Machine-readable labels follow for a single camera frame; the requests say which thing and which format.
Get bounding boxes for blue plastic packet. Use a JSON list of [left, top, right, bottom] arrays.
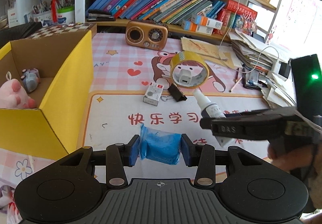
[[139, 124, 181, 165]]

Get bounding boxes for white glue bottle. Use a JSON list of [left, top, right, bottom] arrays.
[[193, 88, 233, 148]]

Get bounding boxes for small white grey box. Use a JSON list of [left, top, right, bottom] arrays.
[[143, 82, 164, 106]]

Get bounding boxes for black binder clip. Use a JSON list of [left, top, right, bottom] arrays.
[[160, 83, 187, 102]]

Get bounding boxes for white charger plug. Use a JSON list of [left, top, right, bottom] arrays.
[[173, 69, 193, 87]]

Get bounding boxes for yellow tape roll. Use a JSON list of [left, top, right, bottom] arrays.
[[170, 51, 210, 89]]

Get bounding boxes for grey purple toy figure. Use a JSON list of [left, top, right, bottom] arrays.
[[20, 68, 40, 93]]

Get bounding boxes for pink plush pig toy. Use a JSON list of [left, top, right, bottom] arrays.
[[0, 72, 36, 109]]

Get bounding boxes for right hand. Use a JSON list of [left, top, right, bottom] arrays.
[[267, 143, 321, 209]]

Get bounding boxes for black power adapter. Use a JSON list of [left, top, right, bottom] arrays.
[[278, 62, 291, 79]]

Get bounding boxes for black phone on table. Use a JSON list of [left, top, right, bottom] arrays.
[[242, 70, 261, 90]]

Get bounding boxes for white pencil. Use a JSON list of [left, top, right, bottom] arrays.
[[229, 77, 243, 93]]

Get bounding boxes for pink checkered tablecloth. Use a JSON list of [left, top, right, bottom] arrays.
[[0, 32, 277, 189]]

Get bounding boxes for stack of papers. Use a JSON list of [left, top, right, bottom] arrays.
[[229, 30, 296, 108]]

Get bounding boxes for brown paper envelopes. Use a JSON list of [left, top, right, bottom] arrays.
[[181, 37, 235, 69]]

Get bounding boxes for yellow cardboard box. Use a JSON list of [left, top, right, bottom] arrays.
[[1, 30, 93, 160]]

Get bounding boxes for brown retro radio speaker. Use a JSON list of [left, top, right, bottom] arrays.
[[125, 20, 168, 51]]

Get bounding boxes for orange white box lower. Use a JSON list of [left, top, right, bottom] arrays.
[[181, 20, 213, 35]]

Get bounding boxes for orange white box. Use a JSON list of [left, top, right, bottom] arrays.
[[181, 20, 213, 35], [191, 14, 223, 30]]

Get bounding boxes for orange white box upper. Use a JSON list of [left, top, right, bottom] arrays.
[[191, 14, 223, 30]]

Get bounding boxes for red thick dictionary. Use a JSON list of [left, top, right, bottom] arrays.
[[224, 0, 258, 19]]

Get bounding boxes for wooden chessboard box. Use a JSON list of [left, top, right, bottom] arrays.
[[28, 23, 97, 39]]

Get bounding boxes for green lid white jar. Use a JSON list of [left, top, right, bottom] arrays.
[[57, 6, 75, 24]]

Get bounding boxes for black electronic keyboard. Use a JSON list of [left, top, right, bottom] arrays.
[[0, 22, 43, 48]]

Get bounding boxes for white pen holder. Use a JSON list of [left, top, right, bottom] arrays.
[[33, 10, 54, 26]]

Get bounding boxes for white charging cable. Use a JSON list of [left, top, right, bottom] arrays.
[[218, 0, 280, 74]]

